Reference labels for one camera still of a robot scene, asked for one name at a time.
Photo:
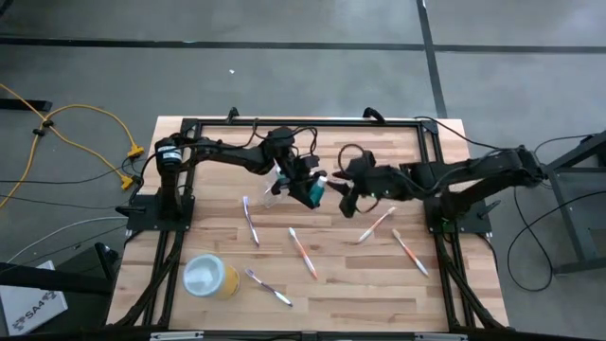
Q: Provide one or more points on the yellow wipes canister white lid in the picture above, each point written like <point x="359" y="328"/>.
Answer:
<point x="203" y="277"/>

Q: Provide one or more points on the silver aluminium bracket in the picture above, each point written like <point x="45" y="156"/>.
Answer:
<point x="440" y="337"/>
<point x="176" y="335"/>

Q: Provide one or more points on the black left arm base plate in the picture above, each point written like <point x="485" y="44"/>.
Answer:
<point x="142" y="221"/>

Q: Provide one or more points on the white printed box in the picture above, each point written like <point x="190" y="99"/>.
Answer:
<point x="28" y="310"/>

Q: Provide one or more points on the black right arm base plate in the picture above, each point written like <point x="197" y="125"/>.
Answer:
<point x="473" y="227"/>

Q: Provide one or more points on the orange white toothbrush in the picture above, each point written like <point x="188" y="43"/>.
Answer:
<point x="303" y="253"/>
<point x="374" y="227"/>
<point x="409" y="253"/>

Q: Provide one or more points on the black desk frame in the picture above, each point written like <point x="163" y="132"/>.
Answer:
<point x="90" y="265"/>

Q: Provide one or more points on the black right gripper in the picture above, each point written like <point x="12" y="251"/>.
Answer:
<point x="374" y="182"/>

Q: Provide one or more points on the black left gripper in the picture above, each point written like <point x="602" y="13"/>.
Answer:
<point x="284" y="154"/>

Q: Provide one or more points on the black stand foot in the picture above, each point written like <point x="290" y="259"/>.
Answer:
<point x="23" y="105"/>

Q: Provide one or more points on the purple white toothbrush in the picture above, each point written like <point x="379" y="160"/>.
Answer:
<point x="267" y="286"/>
<point x="250" y="219"/>

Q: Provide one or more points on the clear acrylic organizer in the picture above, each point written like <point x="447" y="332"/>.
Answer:
<point x="270" y="198"/>

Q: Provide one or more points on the black metal stand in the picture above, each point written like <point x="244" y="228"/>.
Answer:
<point x="578" y="239"/>

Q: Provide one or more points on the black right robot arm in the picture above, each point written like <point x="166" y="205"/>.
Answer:
<point x="473" y="168"/>

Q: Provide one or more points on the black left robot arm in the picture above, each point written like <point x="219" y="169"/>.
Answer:
<point x="227" y="154"/>

